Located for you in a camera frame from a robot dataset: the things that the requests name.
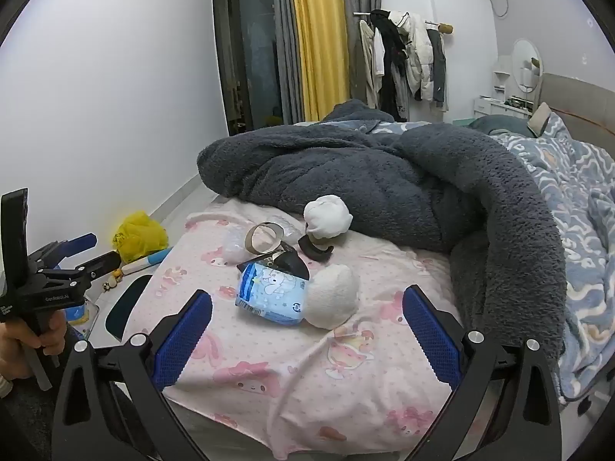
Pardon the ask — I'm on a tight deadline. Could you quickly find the yellow plastic bag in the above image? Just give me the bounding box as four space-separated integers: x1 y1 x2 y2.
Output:
113 211 169 264

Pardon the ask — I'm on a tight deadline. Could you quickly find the blue printed plastic bag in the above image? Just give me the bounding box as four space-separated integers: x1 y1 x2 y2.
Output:
65 298 99 337

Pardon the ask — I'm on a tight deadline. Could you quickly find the dark grey fleece blanket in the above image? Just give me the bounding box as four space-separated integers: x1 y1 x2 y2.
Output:
198 100 568 401

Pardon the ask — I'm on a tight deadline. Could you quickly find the yellow curtain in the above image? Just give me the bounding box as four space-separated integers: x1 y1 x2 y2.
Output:
289 0 351 122

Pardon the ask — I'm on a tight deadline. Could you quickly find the brown cushion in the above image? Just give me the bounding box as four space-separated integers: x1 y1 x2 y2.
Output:
527 102 553 138

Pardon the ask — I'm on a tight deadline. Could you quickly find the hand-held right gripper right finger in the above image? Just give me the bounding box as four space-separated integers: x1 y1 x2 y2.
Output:
402 284 564 461

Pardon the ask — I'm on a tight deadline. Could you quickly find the black hanging jacket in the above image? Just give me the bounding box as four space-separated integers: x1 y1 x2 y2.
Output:
371 10 409 121

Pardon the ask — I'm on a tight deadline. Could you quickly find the beige hanging garment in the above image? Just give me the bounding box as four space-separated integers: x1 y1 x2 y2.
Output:
359 20 385 109

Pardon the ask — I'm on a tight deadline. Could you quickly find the blue patterned duvet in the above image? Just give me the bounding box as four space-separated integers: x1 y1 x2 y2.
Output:
293 113 615 414

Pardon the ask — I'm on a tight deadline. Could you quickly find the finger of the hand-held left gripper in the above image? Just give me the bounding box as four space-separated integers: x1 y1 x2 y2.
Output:
72 250 122 294
45 233 98 270

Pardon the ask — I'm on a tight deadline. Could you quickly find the small white wall shelf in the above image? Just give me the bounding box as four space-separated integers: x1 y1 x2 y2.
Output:
492 55 512 92

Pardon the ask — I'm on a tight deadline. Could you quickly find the blue and white stick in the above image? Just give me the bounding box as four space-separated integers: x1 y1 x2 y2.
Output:
120 246 173 275

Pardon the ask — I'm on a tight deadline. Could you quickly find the beige bed headboard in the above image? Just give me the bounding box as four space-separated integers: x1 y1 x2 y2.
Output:
540 73 615 154

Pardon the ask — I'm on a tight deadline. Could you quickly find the white puffer jacket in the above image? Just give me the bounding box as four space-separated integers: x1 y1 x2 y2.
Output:
389 11 435 101

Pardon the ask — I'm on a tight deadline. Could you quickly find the white sock ball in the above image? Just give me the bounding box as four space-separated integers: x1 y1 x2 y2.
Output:
304 264 361 330

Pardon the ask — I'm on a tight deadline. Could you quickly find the black curved plastic piece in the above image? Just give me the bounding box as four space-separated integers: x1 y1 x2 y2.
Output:
298 234 334 264

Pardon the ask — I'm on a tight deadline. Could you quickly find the white tissue ball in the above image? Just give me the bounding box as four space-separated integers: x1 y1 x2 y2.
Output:
304 195 353 241

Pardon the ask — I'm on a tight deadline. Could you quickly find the black tissue packet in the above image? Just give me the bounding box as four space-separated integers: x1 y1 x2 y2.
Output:
237 242 311 280

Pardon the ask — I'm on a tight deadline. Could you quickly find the teal pillow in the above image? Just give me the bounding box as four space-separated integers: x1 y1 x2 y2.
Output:
468 115 529 135

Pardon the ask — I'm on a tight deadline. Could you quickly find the brown cardboard tape ring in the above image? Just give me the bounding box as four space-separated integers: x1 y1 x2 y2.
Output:
245 222 285 254

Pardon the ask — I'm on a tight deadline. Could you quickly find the grey hanging garment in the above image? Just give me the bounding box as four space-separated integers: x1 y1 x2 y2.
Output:
425 29 447 111

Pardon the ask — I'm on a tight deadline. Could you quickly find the person's left hand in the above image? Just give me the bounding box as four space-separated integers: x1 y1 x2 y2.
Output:
0 311 68 380

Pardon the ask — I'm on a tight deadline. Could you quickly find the metal clothes rack rod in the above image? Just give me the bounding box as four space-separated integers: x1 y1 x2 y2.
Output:
353 10 455 34

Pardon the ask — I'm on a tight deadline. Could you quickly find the blue printed tissue packet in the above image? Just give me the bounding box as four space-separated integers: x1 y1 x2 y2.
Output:
234 262 311 328

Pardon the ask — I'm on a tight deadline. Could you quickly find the dark glass balcony door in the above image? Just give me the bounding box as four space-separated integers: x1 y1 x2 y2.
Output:
213 0 284 136

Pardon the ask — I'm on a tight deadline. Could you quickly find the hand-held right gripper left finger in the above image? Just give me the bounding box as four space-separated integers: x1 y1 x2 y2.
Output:
52 289 213 461

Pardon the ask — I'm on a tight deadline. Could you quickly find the pink printed bedsheet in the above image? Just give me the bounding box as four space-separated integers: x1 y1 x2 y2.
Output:
122 199 560 461

